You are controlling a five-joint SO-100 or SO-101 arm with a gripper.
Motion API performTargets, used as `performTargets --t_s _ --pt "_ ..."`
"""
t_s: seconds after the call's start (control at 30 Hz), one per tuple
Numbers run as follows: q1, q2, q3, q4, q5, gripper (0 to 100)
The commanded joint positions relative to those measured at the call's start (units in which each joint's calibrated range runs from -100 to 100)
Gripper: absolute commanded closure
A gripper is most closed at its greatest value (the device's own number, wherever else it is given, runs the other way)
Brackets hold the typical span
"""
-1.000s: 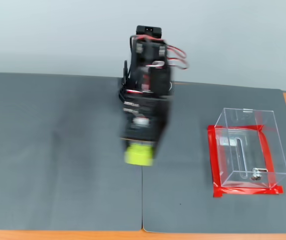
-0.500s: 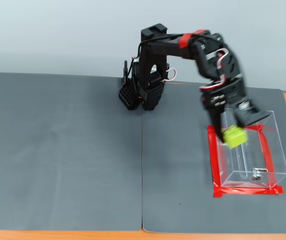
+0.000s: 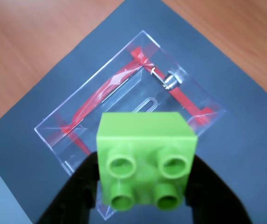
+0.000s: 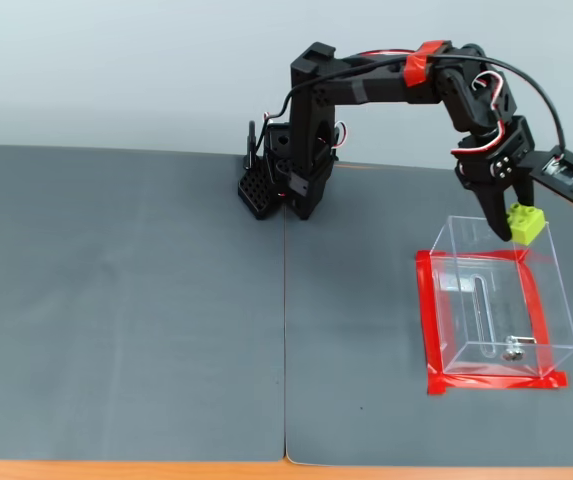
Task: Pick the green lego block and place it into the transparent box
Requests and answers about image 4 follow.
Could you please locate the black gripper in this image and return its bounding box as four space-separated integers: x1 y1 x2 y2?
453 115 538 243

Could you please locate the green lego block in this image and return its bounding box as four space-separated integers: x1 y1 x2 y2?
507 201 548 247

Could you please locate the red tape wrap on arm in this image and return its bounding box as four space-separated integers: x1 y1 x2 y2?
404 39 453 87

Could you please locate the transparent acrylic box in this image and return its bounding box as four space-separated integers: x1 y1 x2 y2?
428 214 573 380

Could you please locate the silver metal box lock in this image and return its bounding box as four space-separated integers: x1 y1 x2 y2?
501 334 538 362

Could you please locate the red tape strip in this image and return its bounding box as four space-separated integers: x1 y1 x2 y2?
414 249 450 384
425 370 570 397
515 257 555 376

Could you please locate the black camera cable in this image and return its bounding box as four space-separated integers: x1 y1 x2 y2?
264 49 567 154

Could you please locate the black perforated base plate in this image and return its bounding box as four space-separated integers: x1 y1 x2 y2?
236 164 287 221

